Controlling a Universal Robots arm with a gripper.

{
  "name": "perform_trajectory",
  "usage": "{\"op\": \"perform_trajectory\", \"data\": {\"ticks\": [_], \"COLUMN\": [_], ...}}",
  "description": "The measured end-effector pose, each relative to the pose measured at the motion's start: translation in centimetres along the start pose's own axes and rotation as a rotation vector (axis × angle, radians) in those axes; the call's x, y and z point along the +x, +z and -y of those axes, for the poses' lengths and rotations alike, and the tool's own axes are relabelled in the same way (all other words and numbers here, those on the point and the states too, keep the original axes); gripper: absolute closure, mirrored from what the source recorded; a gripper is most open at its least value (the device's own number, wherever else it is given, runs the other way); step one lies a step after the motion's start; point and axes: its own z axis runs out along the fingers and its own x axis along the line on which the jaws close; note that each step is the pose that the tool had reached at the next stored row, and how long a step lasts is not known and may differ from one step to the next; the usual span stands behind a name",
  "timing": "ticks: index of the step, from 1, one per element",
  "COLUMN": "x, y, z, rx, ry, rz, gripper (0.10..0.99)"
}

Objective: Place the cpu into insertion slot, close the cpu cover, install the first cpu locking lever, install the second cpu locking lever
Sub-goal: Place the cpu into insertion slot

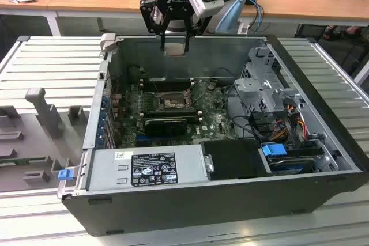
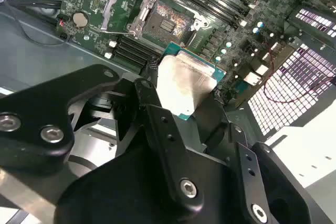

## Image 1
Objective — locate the black graphics card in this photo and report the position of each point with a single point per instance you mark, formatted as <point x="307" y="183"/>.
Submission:
<point x="164" y="128"/>

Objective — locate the green RAM stick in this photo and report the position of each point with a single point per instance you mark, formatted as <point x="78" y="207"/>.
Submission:
<point x="23" y="159"/>

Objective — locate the blue expansion slot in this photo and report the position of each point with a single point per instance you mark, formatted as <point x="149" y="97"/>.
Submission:
<point x="140" y="139"/>

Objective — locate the pale blue teach pendant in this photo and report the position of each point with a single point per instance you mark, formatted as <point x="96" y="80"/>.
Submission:
<point x="230" y="12"/>

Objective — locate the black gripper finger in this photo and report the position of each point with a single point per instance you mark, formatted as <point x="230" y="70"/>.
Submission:
<point x="148" y="9"/>
<point x="199" y="24"/>

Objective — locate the green motherboard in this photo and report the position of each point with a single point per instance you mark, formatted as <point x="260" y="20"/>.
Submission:
<point x="213" y="125"/>

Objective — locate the CPU socket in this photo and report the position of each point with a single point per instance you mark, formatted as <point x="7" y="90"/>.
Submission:
<point x="173" y="102"/>

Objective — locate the blue disk carrier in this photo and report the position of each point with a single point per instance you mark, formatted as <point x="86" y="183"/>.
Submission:
<point x="274" y="151"/>

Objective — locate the metal disk bay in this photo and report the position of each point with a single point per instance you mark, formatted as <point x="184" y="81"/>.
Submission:
<point x="325" y="161"/>

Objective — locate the black plastic shroud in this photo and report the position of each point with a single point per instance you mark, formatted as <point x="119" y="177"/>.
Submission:
<point x="230" y="159"/>

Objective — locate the grey parts rack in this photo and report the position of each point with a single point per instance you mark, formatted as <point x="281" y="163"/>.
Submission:
<point x="34" y="130"/>

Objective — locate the metal drive cage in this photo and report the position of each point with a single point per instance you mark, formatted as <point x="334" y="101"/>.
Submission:
<point x="250" y="87"/>

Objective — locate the black PC case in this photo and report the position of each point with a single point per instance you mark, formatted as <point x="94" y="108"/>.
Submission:
<point x="201" y="208"/>

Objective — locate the silver power supply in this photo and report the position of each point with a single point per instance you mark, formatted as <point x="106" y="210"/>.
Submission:
<point x="109" y="171"/>

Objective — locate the silver CPU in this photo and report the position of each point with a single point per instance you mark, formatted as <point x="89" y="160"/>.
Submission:
<point x="174" y="49"/>

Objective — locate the person's sandalled feet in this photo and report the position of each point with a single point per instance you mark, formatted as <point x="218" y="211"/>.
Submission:
<point x="331" y="31"/>

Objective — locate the silver hard disk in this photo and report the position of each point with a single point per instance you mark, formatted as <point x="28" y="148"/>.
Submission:
<point x="291" y="168"/>

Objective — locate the grey case latch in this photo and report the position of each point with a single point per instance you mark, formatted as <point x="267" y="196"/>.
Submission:
<point x="109" y="41"/>

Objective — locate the blue case latch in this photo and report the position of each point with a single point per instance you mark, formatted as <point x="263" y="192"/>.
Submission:
<point x="64" y="175"/>

